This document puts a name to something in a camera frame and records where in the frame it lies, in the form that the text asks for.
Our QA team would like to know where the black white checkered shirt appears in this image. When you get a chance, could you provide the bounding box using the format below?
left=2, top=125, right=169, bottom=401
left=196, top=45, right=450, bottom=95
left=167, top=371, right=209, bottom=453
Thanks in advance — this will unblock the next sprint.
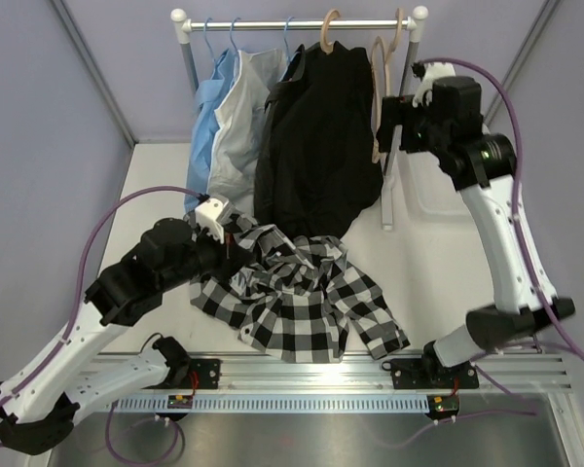
left=190, top=214, right=410, bottom=364

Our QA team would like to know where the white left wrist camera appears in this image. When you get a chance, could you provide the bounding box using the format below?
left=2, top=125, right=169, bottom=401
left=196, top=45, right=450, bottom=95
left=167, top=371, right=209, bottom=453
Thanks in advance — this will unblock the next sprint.
left=195, top=197, right=233, bottom=244

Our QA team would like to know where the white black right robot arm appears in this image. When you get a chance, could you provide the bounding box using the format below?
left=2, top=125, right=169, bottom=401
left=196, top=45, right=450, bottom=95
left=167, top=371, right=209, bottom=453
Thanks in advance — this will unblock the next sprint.
left=377, top=76, right=575, bottom=386

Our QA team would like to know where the light blue shirt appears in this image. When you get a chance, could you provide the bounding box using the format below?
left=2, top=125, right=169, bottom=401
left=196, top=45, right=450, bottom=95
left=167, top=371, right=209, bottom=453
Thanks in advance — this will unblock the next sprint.
left=187, top=49, right=235, bottom=193

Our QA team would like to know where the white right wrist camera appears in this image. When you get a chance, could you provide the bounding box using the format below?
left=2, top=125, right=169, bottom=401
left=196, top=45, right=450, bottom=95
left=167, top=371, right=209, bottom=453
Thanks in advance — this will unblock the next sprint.
left=412, top=61, right=456, bottom=108

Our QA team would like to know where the white slotted cable duct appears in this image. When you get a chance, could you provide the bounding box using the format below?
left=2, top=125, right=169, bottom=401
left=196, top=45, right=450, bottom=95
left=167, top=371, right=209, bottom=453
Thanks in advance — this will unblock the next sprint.
left=116, top=394, right=429, bottom=413

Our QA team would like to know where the metal clothes rack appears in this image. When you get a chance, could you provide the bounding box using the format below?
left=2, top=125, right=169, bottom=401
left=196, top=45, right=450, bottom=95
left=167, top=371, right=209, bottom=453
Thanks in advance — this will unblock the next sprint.
left=194, top=7, right=427, bottom=217

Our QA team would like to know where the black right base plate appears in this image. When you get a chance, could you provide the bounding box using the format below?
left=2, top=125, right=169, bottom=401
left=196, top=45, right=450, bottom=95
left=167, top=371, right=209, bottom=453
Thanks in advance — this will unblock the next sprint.
left=381, top=357, right=480, bottom=390

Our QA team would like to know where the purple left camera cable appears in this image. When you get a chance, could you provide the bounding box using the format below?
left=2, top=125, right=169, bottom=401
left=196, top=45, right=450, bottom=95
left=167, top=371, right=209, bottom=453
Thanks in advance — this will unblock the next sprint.
left=0, top=187, right=208, bottom=462

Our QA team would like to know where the blue wire hanger right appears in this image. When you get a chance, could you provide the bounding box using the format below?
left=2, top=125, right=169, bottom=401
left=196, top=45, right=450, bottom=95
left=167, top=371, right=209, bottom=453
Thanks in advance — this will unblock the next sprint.
left=283, top=16, right=295, bottom=65

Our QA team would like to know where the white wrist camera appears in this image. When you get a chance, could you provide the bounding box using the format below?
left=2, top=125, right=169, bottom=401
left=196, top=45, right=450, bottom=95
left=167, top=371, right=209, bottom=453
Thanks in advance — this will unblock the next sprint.
left=412, top=61, right=456, bottom=108
left=195, top=197, right=233, bottom=244

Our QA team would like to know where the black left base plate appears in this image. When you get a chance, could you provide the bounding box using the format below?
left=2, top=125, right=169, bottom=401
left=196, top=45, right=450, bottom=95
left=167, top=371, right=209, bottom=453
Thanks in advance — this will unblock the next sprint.
left=170, top=358, right=222, bottom=390

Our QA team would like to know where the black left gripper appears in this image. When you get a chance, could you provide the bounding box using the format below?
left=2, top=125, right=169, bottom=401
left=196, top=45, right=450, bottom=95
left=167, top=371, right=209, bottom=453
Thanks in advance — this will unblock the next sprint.
left=161, top=222, right=254, bottom=293

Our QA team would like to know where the wooden hanger of black shirt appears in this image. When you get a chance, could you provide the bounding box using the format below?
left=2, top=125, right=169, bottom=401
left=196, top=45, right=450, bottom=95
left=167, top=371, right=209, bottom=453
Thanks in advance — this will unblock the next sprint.
left=320, top=9, right=342, bottom=54

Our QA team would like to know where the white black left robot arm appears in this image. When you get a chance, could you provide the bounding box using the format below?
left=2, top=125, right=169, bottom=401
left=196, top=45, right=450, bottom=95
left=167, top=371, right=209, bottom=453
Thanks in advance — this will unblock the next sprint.
left=0, top=218, right=253, bottom=455

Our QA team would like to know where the dark pinstriped shirt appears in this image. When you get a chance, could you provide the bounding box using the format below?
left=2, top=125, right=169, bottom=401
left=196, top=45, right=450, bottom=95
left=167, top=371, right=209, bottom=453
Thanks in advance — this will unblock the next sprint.
left=253, top=45, right=307, bottom=224

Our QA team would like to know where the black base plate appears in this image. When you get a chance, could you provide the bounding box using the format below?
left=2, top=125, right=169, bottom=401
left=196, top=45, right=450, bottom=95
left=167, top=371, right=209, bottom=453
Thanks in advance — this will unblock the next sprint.
left=170, top=358, right=222, bottom=390
left=381, top=357, right=480, bottom=390

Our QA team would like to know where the white plastic basket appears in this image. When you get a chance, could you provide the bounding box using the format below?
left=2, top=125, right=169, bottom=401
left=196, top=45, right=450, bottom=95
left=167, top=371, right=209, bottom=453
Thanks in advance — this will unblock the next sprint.
left=397, top=152, right=473, bottom=227

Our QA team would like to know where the blue wire hanger left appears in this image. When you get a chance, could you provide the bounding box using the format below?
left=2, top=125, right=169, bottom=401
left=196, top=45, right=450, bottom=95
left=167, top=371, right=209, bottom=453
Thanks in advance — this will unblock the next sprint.
left=203, top=17, right=217, bottom=67

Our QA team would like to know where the wooden hanger of checkered shirt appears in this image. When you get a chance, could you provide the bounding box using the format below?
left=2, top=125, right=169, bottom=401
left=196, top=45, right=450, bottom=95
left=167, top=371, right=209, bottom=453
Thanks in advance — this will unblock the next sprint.
left=370, top=8, right=404, bottom=168

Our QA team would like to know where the aluminium mounting rail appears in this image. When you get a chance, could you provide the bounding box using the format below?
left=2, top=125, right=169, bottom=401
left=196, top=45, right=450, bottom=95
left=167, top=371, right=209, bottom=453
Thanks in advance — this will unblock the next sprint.
left=87, top=353, right=573, bottom=393

